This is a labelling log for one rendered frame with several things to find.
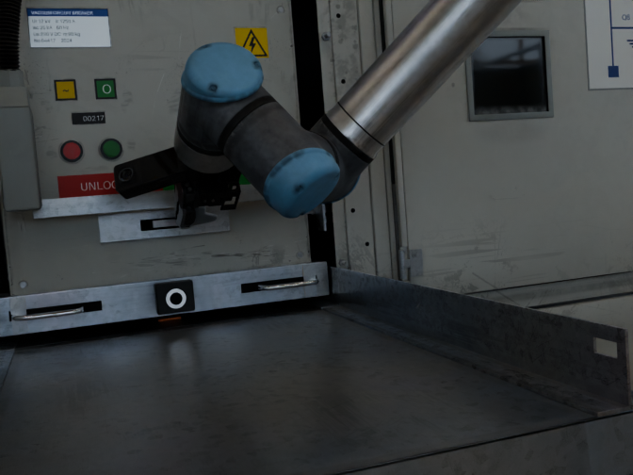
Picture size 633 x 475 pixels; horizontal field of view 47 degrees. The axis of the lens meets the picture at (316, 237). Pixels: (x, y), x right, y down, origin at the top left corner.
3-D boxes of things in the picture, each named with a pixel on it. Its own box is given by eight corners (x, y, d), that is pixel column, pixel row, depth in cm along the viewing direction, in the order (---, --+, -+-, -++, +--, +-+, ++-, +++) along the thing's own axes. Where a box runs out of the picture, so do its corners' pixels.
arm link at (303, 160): (358, 171, 91) (292, 103, 93) (331, 165, 80) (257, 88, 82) (307, 224, 93) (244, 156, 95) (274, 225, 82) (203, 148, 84)
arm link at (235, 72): (223, 111, 81) (167, 51, 83) (209, 172, 91) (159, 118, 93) (284, 76, 85) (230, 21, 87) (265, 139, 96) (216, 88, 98)
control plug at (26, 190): (40, 209, 103) (28, 83, 101) (4, 212, 101) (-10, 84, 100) (42, 209, 110) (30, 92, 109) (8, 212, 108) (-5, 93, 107)
